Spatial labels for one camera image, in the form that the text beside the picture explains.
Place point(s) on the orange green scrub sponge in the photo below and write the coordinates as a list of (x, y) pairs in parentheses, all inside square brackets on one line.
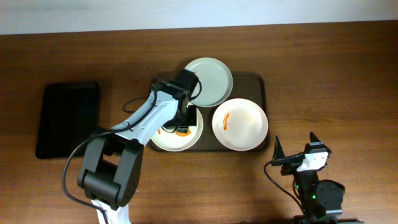
[(183, 132)]

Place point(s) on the white plate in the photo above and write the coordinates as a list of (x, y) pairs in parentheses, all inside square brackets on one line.
[(240, 124), (173, 142)]

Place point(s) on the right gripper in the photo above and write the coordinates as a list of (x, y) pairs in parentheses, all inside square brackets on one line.
[(294, 158)]

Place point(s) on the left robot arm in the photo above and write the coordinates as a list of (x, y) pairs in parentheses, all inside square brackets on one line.
[(111, 167)]

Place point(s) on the dark brown serving tray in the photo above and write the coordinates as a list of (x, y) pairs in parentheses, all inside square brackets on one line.
[(247, 85)]

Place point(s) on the pale green plate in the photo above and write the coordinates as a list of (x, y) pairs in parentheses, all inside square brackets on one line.
[(216, 81)]

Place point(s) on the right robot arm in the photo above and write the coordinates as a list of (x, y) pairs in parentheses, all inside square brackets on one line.
[(319, 200)]

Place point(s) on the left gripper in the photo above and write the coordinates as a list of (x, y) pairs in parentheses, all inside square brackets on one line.
[(189, 121)]

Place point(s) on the black rectangular tray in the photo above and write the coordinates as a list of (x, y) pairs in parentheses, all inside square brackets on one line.
[(70, 113)]

